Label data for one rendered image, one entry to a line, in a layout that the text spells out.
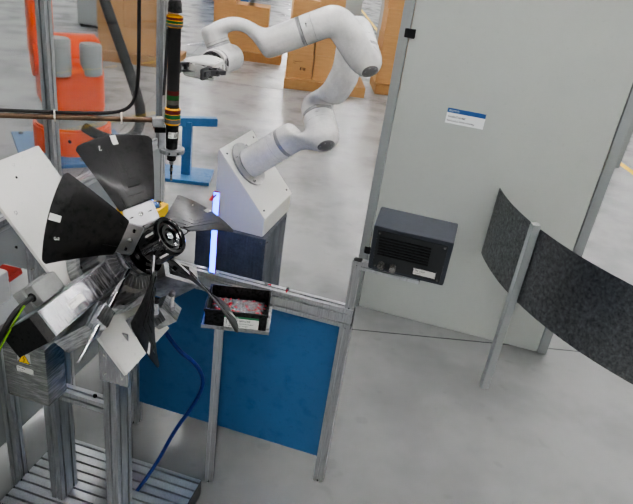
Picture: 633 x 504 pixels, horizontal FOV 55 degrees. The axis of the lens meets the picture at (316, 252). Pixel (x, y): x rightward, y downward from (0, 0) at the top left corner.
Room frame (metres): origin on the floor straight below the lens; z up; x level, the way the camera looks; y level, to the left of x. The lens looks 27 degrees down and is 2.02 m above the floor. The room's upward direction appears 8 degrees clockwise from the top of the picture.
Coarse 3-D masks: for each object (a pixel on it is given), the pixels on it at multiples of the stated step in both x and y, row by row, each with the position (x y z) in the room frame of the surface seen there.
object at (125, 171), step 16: (80, 144) 1.66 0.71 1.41; (96, 144) 1.68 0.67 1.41; (112, 144) 1.71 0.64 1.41; (128, 144) 1.73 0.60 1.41; (144, 144) 1.76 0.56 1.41; (96, 160) 1.65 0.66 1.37; (112, 160) 1.67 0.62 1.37; (128, 160) 1.69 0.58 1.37; (144, 160) 1.71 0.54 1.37; (96, 176) 1.62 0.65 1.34; (112, 176) 1.64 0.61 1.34; (128, 176) 1.65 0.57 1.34; (144, 176) 1.67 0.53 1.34; (112, 192) 1.61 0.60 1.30; (128, 192) 1.62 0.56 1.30; (144, 192) 1.63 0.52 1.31
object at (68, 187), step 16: (64, 176) 1.38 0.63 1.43; (64, 192) 1.36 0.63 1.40; (80, 192) 1.39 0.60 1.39; (64, 208) 1.34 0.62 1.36; (80, 208) 1.38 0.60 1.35; (96, 208) 1.41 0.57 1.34; (112, 208) 1.45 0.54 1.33; (48, 224) 1.30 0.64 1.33; (64, 224) 1.33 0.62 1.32; (80, 224) 1.37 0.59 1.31; (96, 224) 1.40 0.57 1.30; (112, 224) 1.44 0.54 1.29; (48, 240) 1.29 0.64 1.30; (64, 240) 1.32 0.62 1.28; (80, 240) 1.36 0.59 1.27; (96, 240) 1.40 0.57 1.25; (112, 240) 1.44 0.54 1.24; (48, 256) 1.28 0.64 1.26; (64, 256) 1.32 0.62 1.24; (80, 256) 1.36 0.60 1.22
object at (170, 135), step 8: (176, 0) 1.64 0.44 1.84; (168, 8) 1.64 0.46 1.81; (176, 8) 1.63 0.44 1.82; (168, 128) 1.63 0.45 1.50; (176, 128) 1.64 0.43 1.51; (168, 136) 1.63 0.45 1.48; (176, 136) 1.64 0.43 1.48; (168, 144) 1.63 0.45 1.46; (176, 144) 1.64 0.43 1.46; (168, 160) 1.64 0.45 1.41
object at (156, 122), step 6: (156, 120) 1.62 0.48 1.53; (162, 120) 1.62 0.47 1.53; (156, 126) 1.62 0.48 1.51; (162, 126) 1.62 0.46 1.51; (156, 132) 1.61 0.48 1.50; (162, 132) 1.62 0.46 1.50; (162, 138) 1.63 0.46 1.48; (162, 144) 1.63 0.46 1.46; (162, 150) 1.62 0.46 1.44; (168, 150) 1.63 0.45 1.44; (174, 150) 1.63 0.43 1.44; (180, 150) 1.64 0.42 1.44
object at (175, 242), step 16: (160, 224) 1.55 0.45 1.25; (176, 224) 1.60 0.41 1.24; (144, 240) 1.51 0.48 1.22; (160, 240) 1.49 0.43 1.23; (176, 240) 1.55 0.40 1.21; (128, 256) 1.50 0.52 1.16; (144, 256) 1.50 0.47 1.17; (160, 256) 1.50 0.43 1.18; (176, 256) 1.53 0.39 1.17; (144, 272) 1.51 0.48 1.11
